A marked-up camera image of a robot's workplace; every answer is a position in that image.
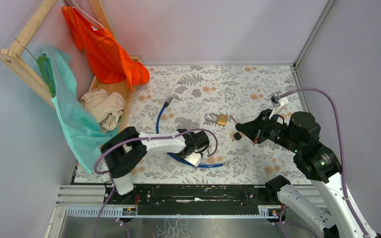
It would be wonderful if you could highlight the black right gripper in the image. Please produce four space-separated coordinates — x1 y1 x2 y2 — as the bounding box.
236 108 301 152

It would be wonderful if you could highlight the black headed key pair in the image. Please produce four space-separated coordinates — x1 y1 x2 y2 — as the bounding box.
230 115 242 141

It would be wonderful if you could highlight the brass padlock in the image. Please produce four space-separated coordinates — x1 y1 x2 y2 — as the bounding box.
204 113 229 126

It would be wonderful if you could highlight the blue cable lock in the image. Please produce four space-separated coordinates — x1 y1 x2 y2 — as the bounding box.
156 96 225 169

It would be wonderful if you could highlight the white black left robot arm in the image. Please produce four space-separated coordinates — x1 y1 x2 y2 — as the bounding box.
99 126 209 204

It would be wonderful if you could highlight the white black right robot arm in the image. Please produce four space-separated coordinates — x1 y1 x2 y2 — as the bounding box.
235 109 381 238

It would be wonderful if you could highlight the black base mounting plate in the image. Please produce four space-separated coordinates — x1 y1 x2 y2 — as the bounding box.
103 184 284 216

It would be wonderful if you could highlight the beige crumpled cloth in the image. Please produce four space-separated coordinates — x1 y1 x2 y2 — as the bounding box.
80 89 126 132

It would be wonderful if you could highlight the teal cloth garment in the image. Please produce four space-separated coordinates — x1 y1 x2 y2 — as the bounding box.
42 45 119 174

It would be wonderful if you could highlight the orange t-shirt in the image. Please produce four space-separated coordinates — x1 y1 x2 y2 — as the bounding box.
62 6 150 91

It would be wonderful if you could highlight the green clothes hanger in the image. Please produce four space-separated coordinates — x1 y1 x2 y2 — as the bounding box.
36 53 56 98

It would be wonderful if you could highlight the pink clothes hanger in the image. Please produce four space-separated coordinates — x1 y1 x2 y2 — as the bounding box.
72 0 105 29

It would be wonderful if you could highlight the wooden clothes rack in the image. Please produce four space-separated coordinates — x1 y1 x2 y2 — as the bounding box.
0 0 143 132

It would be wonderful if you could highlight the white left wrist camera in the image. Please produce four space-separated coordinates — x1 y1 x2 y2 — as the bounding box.
185 152 203 167

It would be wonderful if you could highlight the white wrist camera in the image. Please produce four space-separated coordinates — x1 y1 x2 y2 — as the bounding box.
185 152 203 167
268 91 289 119

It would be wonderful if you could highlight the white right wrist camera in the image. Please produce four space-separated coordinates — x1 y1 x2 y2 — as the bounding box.
268 91 289 119

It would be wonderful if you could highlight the grey aluminium frame rail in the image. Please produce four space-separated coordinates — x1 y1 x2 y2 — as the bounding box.
292 0 362 238

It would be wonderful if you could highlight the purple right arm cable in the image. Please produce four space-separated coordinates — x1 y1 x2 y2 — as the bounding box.
277 87 372 238

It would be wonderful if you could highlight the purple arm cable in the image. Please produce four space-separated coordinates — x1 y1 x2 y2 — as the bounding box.
277 87 372 238
93 128 219 238

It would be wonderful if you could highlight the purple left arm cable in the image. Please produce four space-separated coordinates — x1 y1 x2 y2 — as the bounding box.
93 128 219 238

